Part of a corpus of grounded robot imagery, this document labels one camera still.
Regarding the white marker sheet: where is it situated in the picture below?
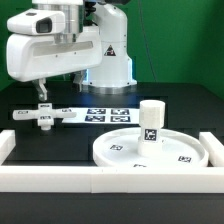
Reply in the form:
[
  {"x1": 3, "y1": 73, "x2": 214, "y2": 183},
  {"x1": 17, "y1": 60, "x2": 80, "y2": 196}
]
[{"x1": 63, "y1": 108, "x2": 139, "y2": 124}]

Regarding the white round table top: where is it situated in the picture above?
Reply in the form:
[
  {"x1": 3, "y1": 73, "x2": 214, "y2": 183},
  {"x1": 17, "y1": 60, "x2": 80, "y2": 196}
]
[{"x1": 93, "y1": 127, "x2": 208, "y2": 168}]

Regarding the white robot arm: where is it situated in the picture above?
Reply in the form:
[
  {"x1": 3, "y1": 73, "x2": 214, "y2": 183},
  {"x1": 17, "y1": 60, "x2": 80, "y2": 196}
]
[{"x1": 6, "y1": 0, "x2": 137, "y2": 101}]

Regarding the white right fence bar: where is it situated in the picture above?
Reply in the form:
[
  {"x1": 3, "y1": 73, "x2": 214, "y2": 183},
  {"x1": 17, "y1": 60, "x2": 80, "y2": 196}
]
[{"x1": 199, "y1": 132, "x2": 224, "y2": 167}]

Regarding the white cross table base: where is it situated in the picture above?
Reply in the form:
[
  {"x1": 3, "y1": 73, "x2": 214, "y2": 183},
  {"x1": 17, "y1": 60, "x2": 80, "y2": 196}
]
[{"x1": 13, "y1": 103, "x2": 76, "y2": 131}]

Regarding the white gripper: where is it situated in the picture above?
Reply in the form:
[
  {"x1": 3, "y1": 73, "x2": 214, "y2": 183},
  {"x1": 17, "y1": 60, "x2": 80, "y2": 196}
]
[{"x1": 6, "y1": 26, "x2": 102, "y2": 101}]

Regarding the white left fence bar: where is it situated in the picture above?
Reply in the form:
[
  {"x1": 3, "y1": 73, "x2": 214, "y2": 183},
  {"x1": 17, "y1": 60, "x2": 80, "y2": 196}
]
[{"x1": 0, "y1": 130, "x2": 16, "y2": 166}]

